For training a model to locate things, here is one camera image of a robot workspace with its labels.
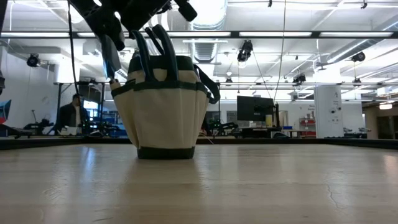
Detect black table edge frame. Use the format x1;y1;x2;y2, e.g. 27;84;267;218
0;136;398;151

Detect air vent grille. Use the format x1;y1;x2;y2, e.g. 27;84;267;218
193;42;216;62

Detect silver ventilation duct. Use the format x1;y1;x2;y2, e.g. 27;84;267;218
186;0;229;31

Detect white pillar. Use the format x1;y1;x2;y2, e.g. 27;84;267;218
313;85;345;139

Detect black computer monitor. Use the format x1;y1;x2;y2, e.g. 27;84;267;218
236;95;275;122

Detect black overhead light beam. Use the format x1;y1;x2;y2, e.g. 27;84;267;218
0;30;398;39

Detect beige gardening bag green trim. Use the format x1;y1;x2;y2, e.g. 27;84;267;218
111;55;221;161

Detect blue and red panel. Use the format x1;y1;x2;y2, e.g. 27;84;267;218
0;99;12;125

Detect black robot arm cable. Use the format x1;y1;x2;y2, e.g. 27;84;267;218
67;0;80;94

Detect person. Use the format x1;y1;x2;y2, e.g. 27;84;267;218
57;94;90;128

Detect red shelf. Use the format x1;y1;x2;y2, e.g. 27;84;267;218
298;117;317;137

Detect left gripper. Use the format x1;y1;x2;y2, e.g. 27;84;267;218
68;0;172;52

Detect thin hanging cable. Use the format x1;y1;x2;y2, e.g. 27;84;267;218
273;0;287;102

